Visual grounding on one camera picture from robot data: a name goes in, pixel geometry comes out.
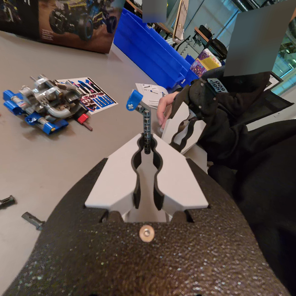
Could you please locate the open instruction manual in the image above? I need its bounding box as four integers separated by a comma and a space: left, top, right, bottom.
135, 82, 170, 109

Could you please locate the black plastic axle pin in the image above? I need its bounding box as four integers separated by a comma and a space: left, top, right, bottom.
21, 211, 46, 231
0, 195, 17, 210

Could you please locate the colourful printed box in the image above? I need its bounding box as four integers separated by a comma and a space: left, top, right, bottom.
190, 48, 223, 78

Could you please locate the black toy set box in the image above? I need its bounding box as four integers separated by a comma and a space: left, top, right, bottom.
0, 0, 123, 54

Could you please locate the person's right forearm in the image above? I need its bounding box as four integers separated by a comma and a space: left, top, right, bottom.
201, 92, 250, 167

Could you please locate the dark grey angled beam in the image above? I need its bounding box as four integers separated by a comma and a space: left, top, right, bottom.
136, 104, 152, 154

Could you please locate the black office chair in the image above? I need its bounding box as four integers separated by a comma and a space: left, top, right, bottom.
194, 24, 229, 61

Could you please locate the person's right hand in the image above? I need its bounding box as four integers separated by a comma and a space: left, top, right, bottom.
157, 92, 180, 137

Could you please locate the blue and pink sticker sheet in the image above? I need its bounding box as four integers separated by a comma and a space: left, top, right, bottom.
55, 77, 119, 115

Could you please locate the blue plastic connector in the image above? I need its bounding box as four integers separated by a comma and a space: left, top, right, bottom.
126, 90, 142, 111

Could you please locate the brown cardboard panel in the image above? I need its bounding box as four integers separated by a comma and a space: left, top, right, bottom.
172, 0, 189, 40

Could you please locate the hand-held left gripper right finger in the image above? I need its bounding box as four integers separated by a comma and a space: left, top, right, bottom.
151, 134, 209, 212

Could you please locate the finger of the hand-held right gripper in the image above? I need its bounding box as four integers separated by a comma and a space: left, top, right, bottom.
173, 119, 207, 155
161, 101, 193, 146

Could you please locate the toy buggy chassis assembly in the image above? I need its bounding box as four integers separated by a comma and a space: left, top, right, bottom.
2, 74, 93, 135

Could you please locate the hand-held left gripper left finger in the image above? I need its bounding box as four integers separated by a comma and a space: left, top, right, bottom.
85, 133, 145, 212

